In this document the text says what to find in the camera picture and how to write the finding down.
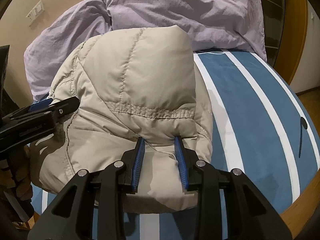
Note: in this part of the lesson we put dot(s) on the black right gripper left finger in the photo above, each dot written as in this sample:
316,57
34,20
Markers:
133,161

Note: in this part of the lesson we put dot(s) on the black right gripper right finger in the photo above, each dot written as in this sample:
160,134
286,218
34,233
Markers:
187,158

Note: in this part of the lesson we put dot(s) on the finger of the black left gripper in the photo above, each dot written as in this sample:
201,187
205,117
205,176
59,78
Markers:
39,105
65,107

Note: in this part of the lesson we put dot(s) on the beige puffer jacket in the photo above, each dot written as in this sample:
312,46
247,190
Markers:
131,83

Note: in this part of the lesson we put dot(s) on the person's left hand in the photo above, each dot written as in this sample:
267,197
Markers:
23,188

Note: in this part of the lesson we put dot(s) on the blue white striped bedsheet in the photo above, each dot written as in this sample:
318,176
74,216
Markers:
259,126

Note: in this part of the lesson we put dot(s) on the lilac pillow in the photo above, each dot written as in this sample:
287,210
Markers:
44,56
226,24

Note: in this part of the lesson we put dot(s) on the white wall switch panel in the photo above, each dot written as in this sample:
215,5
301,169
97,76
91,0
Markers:
37,10

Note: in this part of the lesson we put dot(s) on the wooden door frame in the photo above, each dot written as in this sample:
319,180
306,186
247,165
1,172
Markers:
286,23

